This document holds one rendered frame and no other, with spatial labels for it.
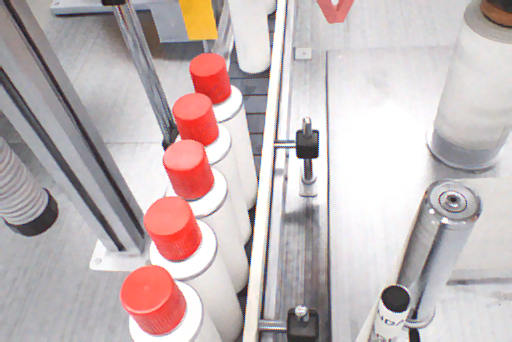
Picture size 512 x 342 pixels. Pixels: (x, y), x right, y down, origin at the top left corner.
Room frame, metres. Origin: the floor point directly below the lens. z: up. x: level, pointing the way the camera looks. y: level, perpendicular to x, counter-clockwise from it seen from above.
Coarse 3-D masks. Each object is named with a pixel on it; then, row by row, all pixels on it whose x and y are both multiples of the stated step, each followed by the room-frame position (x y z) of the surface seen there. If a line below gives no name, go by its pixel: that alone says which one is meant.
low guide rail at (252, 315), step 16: (272, 64) 0.52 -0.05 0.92; (272, 80) 0.49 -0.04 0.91; (272, 96) 0.46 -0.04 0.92; (272, 112) 0.43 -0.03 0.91; (272, 128) 0.40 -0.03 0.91; (272, 144) 0.37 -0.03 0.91; (272, 160) 0.36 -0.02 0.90; (256, 208) 0.28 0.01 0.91; (256, 224) 0.26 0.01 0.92; (256, 240) 0.24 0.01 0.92; (256, 256) 0.23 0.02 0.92; (256, 272) 0.21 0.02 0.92; (256, 288) 0.19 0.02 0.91; (256, 304) 0.18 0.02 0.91; (256, 320) 0.16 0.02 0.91; (256, 336) 0.15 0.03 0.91
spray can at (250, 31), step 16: (240, 0) 0.55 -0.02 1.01; (256, 0) 0.55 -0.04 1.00; (240, 16) 0.55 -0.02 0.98; (256, 16) 0.55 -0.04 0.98; (240, 32) 0.55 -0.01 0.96; (256, 32) 0.55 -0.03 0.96; (240, 48) 0.56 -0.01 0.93; (256, 48) 0.55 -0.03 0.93; (240, 64) 0.56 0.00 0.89; (256, 64) 0.55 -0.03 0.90
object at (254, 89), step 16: (272, 16) 0.70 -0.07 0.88; (272, 32) 0.65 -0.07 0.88; (272, 48) 0.61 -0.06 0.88; (240, 80) 0.54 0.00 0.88; (256, 80) 0.54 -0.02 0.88; (256, 96) 0.50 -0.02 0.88; (256, 112) 0.47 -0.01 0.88; (256, 128) 0.44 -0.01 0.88; (256, 144) 0.41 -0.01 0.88; (256, 160) 0.38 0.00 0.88; (256, 176) 0.36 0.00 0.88; (272, 176) 0.35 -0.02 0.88; (240, 304) 0.19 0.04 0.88; (240, 336) 0.16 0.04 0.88
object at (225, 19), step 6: (222, 12) 0.60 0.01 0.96; (228, 12) 0.60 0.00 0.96; (222, 18) 0.59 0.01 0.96; (228, 18) 0.59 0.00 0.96; (222, 24) 0.57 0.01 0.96; (228, 24) 0.58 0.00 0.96; (222, 30) 0.56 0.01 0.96; (222, 36) 0.54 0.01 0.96; (216, 42) 0.53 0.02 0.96; (222, 42) 0.53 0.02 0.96; (216, 48) 0.52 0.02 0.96; (222, 48) 0.52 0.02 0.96; (222, 54) 0.51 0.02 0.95
